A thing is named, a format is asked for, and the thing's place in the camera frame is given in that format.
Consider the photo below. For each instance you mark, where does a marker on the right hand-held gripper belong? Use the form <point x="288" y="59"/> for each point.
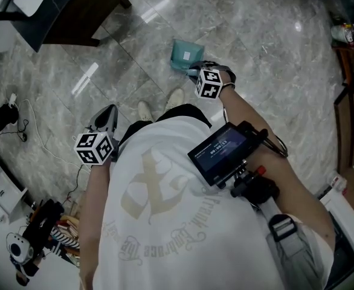
<point x="208" y="84"/>

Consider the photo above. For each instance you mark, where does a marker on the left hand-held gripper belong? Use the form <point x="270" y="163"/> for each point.
<point x="93" y="148"/>

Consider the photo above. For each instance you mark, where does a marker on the teal plastic dustpan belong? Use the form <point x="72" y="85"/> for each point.
<point x="186" y="54"/>

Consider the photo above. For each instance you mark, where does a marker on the person's left forearm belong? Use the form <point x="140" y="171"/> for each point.
<point x="94" y="210"/>

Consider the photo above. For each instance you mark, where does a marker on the person's right forearm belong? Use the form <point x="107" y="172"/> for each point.
<point x="273" y="162"/>

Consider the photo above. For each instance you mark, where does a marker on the white wristband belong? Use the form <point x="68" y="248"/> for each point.
<point x="229" y="85"/>

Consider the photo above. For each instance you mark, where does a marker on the person's right beige shoe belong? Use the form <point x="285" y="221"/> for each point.
<point x="174" y="98"/>

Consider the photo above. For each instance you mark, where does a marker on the person's beige shoe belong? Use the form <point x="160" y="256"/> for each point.
<point x="174" y="98"/>
<point x="145" y="110"/>

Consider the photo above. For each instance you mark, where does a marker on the black trousers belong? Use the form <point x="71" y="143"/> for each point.
<point x="183" y="111"/>

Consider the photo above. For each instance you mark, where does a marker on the person's left beige shoe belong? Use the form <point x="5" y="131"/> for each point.
<point x="145" y="110"/>

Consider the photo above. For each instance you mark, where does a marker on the black chest-mounted monitor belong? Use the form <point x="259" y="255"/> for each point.
<point x="222" y="153"/>

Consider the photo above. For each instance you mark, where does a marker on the black bag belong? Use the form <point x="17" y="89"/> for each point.
<point x="42" y="225"/>

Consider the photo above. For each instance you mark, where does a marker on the striped cloth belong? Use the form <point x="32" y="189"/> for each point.
<point x="63" y="237"/>

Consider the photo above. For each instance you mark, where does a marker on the white shelf unit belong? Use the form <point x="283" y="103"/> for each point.
<point x="1" y="189"/>

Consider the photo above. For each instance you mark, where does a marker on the white printed t-shirt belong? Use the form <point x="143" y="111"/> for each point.
<point x="177" y="222"/>

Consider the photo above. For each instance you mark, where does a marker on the white and blue device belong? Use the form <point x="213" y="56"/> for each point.
<point x="19" y="248"/>

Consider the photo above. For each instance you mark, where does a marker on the dark wooden table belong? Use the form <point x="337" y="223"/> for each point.
<point x="86" y="11"/>

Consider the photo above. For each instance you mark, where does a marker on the clear plastic bottle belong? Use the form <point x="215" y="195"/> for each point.
<point x="343" y="33"/>

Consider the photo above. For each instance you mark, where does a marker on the brown wooden cabinet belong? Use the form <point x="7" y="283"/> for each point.
<point x="353" y="107"/>

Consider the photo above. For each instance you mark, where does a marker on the grey chair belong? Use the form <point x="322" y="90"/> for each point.
<point x="35" y="8"/>

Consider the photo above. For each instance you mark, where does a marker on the white plastic packet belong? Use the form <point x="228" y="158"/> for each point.
<point x="337" y="181"/>

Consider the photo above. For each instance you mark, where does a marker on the black monitor mount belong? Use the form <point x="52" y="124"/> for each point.
<point x="254" y="186"/>

